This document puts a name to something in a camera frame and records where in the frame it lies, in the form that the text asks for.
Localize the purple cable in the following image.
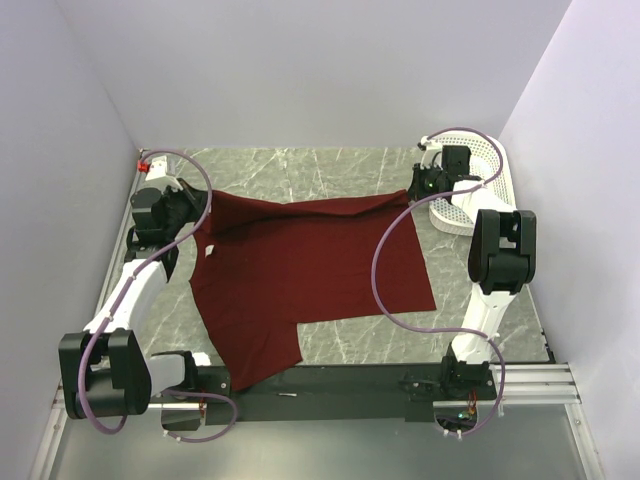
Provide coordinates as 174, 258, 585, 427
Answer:
372, 127, 507, 441
77, 148, 240, 444

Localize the dark red t-shirt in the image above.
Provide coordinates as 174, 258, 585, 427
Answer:
190, 190, 436, 391

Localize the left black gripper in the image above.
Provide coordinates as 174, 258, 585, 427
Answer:
160, 177, 212, 239

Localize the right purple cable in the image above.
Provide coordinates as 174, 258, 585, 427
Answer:
372, 127, 507, 441

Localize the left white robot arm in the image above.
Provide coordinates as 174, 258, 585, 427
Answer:
58, 180, 210, 419

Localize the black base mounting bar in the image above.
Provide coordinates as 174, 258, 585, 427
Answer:
139, 363, 496, 432

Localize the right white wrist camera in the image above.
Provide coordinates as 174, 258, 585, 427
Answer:
417, 136, 443, 168

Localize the white perforated plastic basket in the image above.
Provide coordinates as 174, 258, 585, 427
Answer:
428, 128, 517, 236

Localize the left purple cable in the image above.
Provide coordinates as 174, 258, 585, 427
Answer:
77, 148, 240, 444

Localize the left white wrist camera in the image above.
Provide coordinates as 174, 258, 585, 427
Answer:
137, 155, 177, 185

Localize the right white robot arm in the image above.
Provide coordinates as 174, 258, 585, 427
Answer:
408, 141, 537, 399

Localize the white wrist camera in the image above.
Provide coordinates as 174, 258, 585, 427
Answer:
137, 155, 177, 185
417, 136, 443, 168

